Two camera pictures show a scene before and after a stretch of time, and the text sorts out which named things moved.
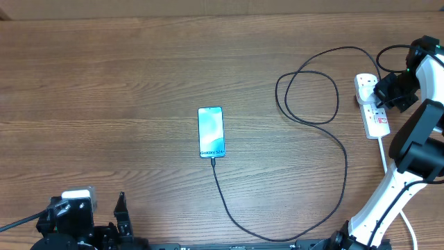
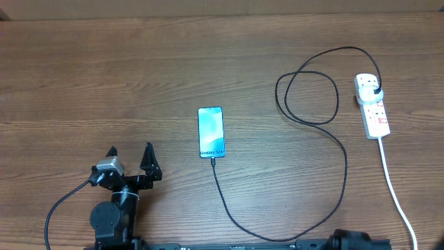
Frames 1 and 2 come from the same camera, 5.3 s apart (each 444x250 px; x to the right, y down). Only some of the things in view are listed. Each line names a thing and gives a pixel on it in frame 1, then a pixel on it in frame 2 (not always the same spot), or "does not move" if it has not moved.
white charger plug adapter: x=365 y=94 does not move
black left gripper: x=107 y=232 -> x=152 y=171
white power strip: x=375 y=118 does not move
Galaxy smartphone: x=211 y=132 does not move
